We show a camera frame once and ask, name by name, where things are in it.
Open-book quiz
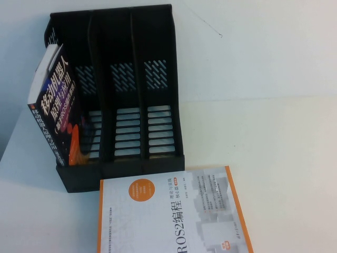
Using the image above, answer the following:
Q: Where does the dark blue robotics book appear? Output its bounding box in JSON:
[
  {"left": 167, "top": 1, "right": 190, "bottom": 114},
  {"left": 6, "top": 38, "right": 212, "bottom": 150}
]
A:
[{"left": 27, "top": 43, "right": 89, "bottom": 168}]

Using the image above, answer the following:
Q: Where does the white book with orange edge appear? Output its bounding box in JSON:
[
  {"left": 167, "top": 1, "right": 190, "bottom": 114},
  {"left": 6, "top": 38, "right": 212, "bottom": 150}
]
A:
[{"left": 96, "top": 165, "right": 255, "bottom": 253}]

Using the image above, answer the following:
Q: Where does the black plastic book stand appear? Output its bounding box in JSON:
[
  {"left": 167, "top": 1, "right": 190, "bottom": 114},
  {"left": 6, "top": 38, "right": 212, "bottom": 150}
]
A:
[{"left": 43, "top": 4, "right": 186, "bottom": 194}]

